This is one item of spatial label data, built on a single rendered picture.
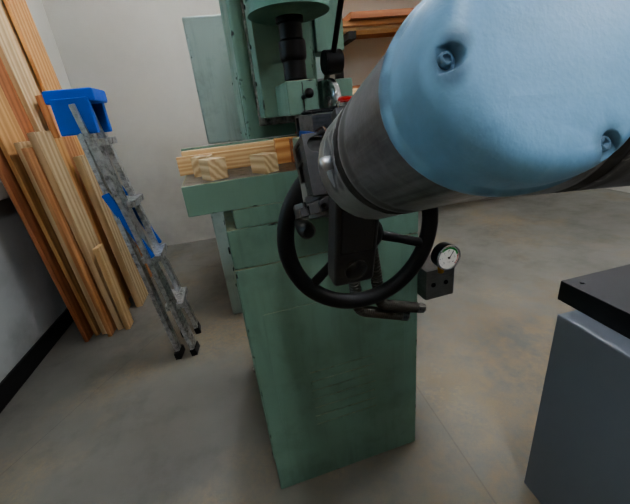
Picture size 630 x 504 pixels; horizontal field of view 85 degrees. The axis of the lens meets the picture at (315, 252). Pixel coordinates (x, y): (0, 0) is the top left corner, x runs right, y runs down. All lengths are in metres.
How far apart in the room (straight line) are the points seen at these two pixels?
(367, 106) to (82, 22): 3.24
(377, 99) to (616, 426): 0.84
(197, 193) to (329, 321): 0.42
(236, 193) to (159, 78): 2.57
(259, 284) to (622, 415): 0.74
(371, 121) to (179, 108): 3.04
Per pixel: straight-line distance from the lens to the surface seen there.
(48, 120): 2.36
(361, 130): 0.19
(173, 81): 3.20
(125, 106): 3.27
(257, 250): 0.73
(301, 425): 1.04
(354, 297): 0.62
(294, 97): 0.82
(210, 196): 0.69
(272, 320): 0.81
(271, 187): 0.70
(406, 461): 1.24
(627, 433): 0.92
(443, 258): 0.84
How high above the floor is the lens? 1.01
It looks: 22 degrees down
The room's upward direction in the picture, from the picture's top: 6 degrees counter-clockwise
